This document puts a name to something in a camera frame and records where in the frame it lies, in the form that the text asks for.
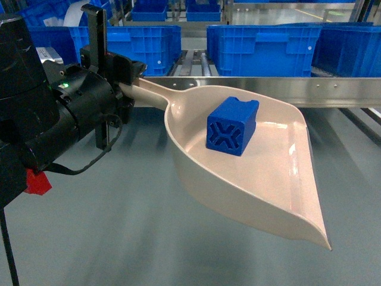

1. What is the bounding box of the blue plastic crate right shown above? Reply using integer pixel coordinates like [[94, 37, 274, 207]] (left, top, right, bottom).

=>
[[207, 23, 321, 77]]

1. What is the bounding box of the steel flow rack shelf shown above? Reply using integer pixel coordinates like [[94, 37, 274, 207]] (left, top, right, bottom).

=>
[[118, 0, 381, 144]]

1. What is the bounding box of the blue plastic block part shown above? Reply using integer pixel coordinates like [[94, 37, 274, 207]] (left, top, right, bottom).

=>
[[206, 97, 260, 156]]

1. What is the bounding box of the blue plastic crate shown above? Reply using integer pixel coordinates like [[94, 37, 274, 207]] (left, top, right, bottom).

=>
[[207, 23, 321, 77], [68, 24, 182, 77]]

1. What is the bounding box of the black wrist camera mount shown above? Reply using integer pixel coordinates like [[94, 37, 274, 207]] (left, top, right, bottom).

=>
[[81, 4, 107, 74]]

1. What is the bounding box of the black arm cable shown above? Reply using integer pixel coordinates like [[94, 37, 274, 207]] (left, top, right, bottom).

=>
[[44, 113, 123, 176]]

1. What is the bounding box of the beige plastic dustpan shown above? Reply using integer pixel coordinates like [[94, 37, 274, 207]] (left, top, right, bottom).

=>
[[120, 79, 331, 249]]

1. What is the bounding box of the blue crate far right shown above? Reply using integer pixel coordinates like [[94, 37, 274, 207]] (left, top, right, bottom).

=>
[[312, 23, 380, 77]]

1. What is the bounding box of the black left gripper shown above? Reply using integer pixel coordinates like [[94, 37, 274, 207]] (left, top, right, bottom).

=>
[[41, 52, 147, 149]]

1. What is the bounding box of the blue plastic crate left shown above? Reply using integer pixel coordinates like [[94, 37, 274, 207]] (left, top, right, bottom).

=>
[[68, 24, 182, 77]]

